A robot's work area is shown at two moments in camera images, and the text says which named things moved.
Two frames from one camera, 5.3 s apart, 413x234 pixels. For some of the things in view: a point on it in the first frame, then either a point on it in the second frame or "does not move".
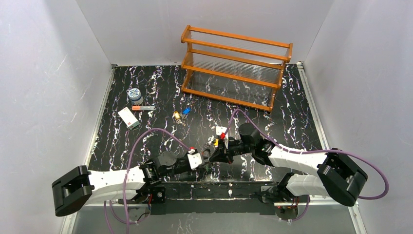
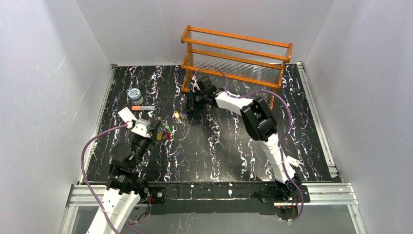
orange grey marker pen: (143, 108) does not move
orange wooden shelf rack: (239, 69) does not move
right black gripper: (222, 153) → (192, 99)
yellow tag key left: (177, 116) does not move
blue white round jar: (135, 95) does not move
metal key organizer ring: (210, 157) → (164, 132)
